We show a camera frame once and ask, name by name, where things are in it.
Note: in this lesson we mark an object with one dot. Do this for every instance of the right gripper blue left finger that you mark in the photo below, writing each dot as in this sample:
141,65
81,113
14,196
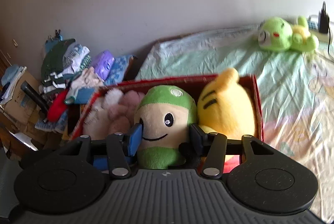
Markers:
133,140

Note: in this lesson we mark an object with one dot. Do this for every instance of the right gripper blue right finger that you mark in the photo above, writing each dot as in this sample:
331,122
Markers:
197,138

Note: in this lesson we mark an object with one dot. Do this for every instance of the pink plush toy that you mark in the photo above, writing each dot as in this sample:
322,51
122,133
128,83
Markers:
121,109

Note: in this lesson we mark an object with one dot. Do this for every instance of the white plush rabbit with patch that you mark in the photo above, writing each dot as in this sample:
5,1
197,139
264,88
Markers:
96,124

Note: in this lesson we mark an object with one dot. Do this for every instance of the green capped round plush doll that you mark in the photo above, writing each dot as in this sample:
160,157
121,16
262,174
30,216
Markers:
166,112

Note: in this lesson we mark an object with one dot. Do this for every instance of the yellow bear plush red shirt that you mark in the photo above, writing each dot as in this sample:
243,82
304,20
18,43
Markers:
225,107

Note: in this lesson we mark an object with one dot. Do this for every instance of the red storage box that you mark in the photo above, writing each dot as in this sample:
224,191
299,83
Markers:
192,85

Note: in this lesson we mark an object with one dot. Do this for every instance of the purple patterned bag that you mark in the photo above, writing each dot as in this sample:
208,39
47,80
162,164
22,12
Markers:
102,64

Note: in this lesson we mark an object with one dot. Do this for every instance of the pile of folded clothes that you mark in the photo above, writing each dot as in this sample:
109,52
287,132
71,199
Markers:
68,81

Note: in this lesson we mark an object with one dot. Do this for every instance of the pale yellow cartoon bed sheet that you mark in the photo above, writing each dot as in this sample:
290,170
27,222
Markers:
296,92

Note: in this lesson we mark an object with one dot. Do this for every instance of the cardboard box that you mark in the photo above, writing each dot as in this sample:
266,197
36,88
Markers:
15,102

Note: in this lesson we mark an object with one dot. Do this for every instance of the green frog plush toy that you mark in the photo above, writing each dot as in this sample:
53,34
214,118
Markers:
278,35

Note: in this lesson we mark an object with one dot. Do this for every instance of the black power adapter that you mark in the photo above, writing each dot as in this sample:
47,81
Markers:
323,20

